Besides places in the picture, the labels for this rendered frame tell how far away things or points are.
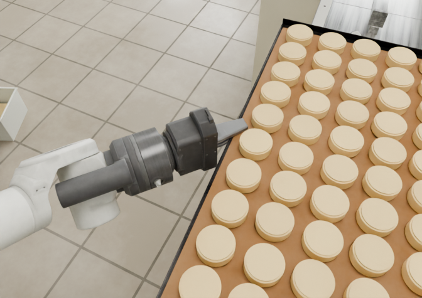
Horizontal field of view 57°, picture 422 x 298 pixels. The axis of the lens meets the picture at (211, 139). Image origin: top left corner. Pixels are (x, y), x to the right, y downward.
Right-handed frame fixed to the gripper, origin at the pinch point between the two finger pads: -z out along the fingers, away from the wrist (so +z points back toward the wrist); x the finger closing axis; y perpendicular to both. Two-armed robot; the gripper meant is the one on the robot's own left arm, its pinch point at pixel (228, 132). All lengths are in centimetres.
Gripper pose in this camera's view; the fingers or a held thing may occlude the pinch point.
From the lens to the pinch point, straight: 62.1
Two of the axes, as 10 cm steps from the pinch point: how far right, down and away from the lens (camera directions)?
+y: -4.0, -7.3, 5.5
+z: -9.2, 3.2, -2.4
